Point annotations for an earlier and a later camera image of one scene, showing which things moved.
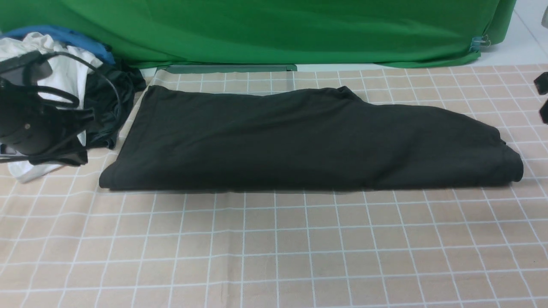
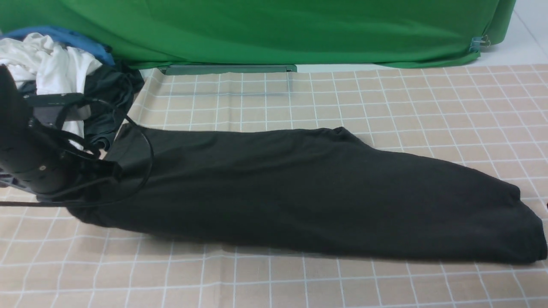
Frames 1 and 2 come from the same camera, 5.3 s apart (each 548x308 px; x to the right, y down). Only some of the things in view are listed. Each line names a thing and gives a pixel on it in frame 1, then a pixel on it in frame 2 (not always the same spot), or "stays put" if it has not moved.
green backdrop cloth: (148, 33) stays put
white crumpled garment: (65, 85) stays put
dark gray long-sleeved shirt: (263, 137) to (322, 186)
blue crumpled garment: (64, 37) stays put
